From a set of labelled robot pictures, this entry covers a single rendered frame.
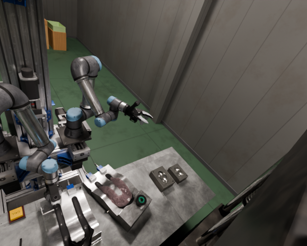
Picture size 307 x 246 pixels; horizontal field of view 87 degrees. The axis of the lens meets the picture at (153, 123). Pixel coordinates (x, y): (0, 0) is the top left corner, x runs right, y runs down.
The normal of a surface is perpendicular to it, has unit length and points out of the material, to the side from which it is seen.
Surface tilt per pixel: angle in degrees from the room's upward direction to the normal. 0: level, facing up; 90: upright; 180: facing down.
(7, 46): 90
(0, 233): 0
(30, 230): 0
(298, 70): 90
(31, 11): 90
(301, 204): 23
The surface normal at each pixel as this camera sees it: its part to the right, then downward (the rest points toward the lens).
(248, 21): -0.75, 0.19
